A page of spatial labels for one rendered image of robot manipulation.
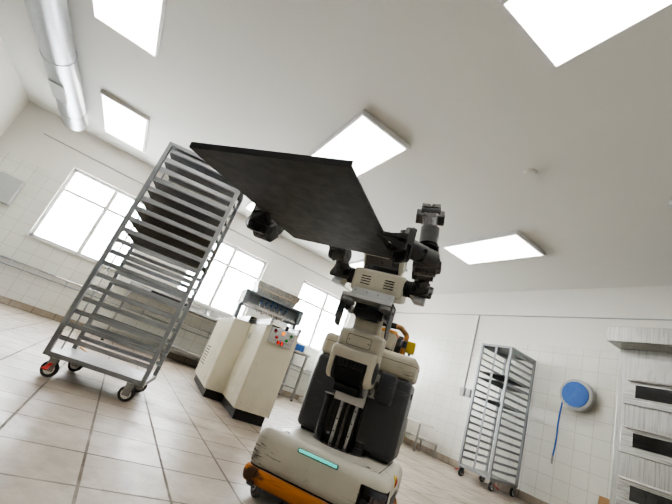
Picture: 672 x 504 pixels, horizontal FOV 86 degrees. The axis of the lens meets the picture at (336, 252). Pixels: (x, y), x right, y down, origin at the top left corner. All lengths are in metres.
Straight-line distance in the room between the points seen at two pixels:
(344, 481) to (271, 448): 0.35
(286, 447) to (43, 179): 6.48
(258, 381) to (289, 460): 1.77
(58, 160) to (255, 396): 5.48
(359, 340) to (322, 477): 0.59
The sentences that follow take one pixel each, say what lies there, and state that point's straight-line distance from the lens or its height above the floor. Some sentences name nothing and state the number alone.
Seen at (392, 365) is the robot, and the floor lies 0.74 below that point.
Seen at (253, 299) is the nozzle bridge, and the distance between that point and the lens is 4.24.
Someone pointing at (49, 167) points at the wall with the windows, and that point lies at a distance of 7.61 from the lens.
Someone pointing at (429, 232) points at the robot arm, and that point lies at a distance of 1.11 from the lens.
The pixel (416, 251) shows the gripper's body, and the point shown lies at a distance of 1.05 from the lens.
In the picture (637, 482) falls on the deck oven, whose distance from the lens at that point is 4.56.
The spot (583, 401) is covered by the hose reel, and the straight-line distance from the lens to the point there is 5.85.
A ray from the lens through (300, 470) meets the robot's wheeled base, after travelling 1.79.
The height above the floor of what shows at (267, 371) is 0.45.
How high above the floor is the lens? 0.55
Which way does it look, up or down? 19 degrees up
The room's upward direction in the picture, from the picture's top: 20 degrees clockwise
